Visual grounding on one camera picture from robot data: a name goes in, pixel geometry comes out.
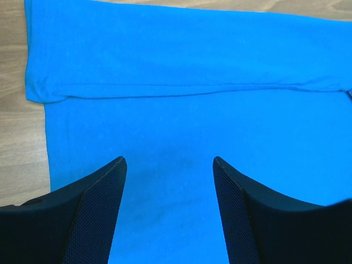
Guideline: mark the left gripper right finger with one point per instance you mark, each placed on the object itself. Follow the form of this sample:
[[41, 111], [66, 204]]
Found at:
[[261, 225]]

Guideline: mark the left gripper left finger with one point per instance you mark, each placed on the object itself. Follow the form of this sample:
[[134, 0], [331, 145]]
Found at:
[[74, 224]]

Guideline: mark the blue t shirt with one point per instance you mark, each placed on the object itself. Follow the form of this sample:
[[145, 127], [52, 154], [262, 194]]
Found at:
[[169, 89]]

